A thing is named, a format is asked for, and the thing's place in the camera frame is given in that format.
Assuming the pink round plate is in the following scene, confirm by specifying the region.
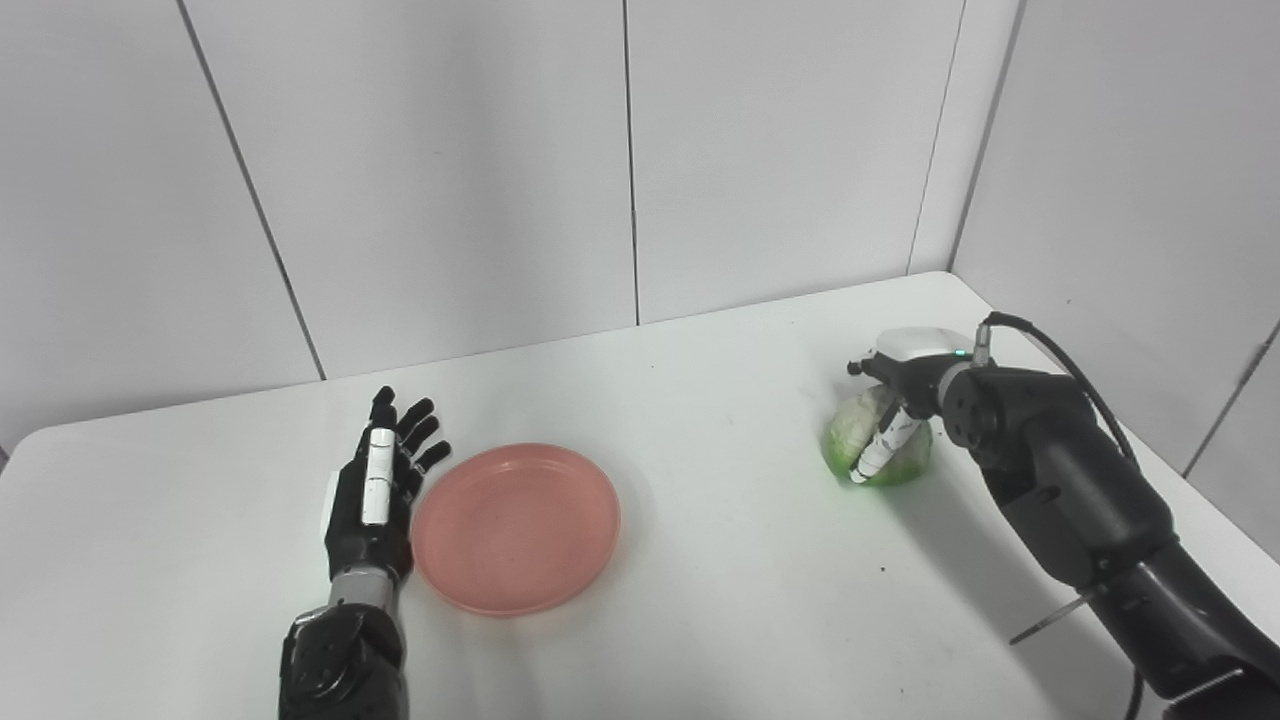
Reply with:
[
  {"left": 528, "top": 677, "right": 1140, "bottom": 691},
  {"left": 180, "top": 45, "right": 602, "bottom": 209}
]
[{"left": 412, "top": 443, "right": 622, "bottom": 618}]

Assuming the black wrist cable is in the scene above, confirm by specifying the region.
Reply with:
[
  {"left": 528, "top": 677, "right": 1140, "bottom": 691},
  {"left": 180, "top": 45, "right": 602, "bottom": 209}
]
[{"left": 971, "top": 312, "right": 1147, "bottom": 720}]

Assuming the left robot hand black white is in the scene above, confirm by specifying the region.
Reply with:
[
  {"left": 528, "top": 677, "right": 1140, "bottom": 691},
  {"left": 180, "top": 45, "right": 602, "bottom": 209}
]
[{"left": 321, "top": 386, "right": 452, "bottom": 583}]

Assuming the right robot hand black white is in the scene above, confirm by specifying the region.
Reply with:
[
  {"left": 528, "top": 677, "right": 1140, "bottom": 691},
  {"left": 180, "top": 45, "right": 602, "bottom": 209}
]
[{"left": 846, "top": 327, "right": 976, "bottom": 485}]

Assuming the green white cabbage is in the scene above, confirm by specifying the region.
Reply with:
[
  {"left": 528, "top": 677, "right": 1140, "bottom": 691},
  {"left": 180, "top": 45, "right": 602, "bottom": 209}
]
[{"left": 821, "top": 385, "right": 934, "bottom": 489}]

